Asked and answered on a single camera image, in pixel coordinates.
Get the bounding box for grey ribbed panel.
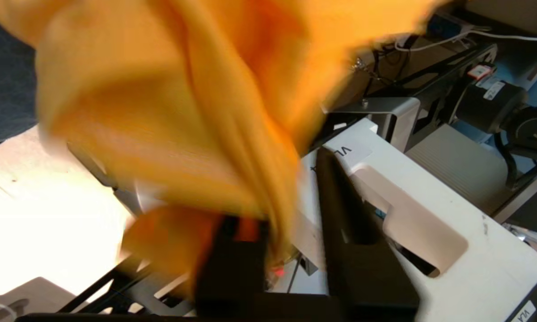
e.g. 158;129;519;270
406;124;512;216

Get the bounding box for silver metal torso bracket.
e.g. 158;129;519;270
326;97;422;153

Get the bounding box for white cable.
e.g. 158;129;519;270
393;27;537;51

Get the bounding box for yellow printed t-shirt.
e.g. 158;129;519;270
0;0;443;296

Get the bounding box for grey-blue bed sheet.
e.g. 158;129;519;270
0;9;38;146

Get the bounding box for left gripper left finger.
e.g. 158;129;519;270
196;215;269;314

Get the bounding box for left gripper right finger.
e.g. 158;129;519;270
315;148;420;316

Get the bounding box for white labelled robot cover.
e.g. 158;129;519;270
291;117;537;322

